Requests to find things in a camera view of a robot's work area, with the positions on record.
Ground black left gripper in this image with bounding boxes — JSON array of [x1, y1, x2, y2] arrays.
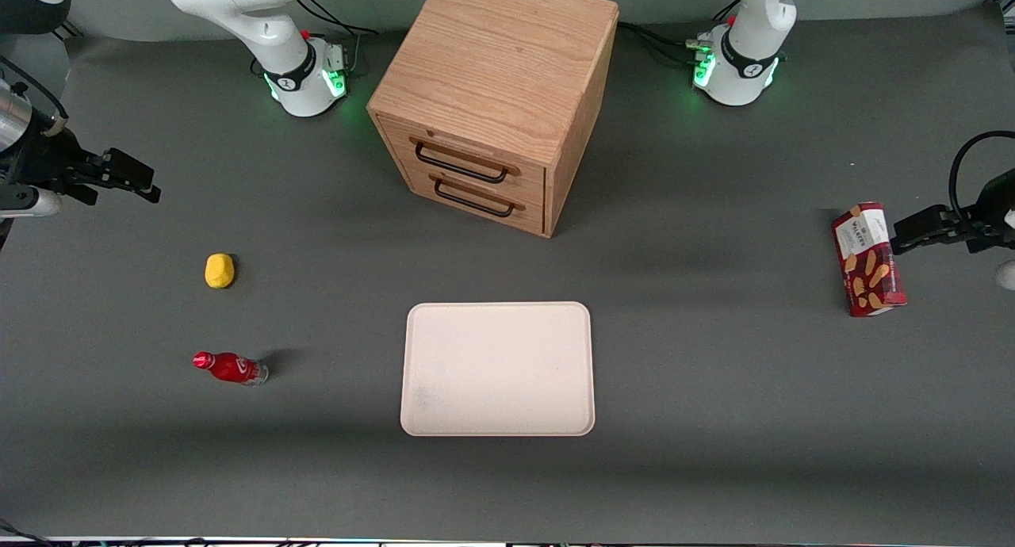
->
[[890, 169, 1015, 256]]

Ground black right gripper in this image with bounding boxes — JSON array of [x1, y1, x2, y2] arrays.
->
[[0, 127, 162, 207]]

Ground red coke bottle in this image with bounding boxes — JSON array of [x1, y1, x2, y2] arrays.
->
[[192, 351, 270, 387]]

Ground beige plastic tray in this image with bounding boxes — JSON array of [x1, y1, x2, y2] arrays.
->
[[400, 301, 596, 438]]

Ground red cookie box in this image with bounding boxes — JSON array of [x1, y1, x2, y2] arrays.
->
[[831, 201, 908, 318]]

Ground yellow lemon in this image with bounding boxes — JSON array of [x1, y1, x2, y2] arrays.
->
[[205, 253, 236, 289]]

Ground wooden drawer front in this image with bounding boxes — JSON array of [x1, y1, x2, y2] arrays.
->
[[377, 113, 548, 193], [399, 165, 546, 237]]

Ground wooden drawer cabinet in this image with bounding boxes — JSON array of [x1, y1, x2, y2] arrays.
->
[[366, 0, 620, 239]]

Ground black looped gripper cable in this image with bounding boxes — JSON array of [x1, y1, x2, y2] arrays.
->
[[948, 130, 1015, 224]]

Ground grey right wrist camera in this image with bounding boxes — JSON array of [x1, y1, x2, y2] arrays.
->
[[0, 186, 63, 219]]

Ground black right arm wrist cable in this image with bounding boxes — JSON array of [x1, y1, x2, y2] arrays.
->
[[0, 54, 71, 140]]

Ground black right arm base cables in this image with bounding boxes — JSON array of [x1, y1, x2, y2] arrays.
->
[[297, 0, 381, 78]]

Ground black arm base cables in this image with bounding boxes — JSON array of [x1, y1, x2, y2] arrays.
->
[[297, 0, 381, 78], [617, 0, 741, 66]]

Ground black left arm base cables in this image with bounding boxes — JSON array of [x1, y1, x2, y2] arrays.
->
[[617, 0, 741, 66]]

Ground black metal drawer handle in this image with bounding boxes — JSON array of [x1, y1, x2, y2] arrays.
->
[[429, 174, 526, 219], [409, 136, 522, 186]]

